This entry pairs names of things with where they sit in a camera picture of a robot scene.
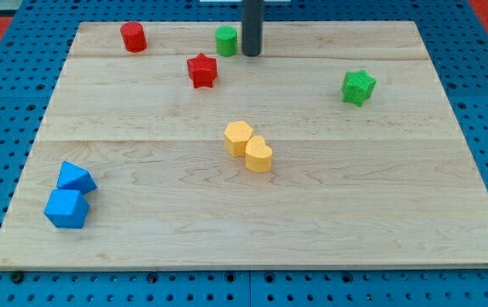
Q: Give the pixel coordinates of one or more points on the red star block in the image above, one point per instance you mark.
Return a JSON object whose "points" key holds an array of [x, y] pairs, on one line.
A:
{"points": [[202, 70]]}

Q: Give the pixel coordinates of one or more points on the green star block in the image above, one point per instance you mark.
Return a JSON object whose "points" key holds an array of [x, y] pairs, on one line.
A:
{"points": [[357, 87]]}

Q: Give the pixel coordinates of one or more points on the yellow heart block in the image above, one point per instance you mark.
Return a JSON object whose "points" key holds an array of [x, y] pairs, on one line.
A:
{"points": [[258, 155]]}

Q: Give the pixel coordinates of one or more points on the yellow hexagon block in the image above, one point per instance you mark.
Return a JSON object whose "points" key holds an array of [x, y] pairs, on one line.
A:
{"points": [[236, 136]]}

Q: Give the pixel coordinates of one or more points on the light wooden board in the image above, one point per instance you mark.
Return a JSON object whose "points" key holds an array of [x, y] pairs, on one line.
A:
{"points": [[388, 185]]}

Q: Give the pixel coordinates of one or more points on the green cylinder block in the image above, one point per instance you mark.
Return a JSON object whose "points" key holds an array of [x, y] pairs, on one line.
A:
{"points": [[226, 41]]}

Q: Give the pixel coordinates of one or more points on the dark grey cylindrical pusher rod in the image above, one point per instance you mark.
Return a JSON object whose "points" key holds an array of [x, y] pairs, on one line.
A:
{"points": [[252, 27]]}

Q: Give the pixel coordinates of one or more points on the red cylinder block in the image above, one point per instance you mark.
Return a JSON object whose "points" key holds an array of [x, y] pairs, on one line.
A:
{"points": [[133, 36]]}

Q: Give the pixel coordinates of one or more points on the blue triangle block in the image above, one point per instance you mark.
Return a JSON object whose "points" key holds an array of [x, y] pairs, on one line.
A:
{"points": [[74, 177]]}

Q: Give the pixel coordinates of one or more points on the blue cube block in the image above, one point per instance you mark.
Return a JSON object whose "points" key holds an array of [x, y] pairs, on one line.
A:
{"points": [[67, 209]]}

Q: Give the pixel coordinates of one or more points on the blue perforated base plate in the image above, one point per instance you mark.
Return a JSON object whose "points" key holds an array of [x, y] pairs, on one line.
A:
{"points": [[32, 53]]}

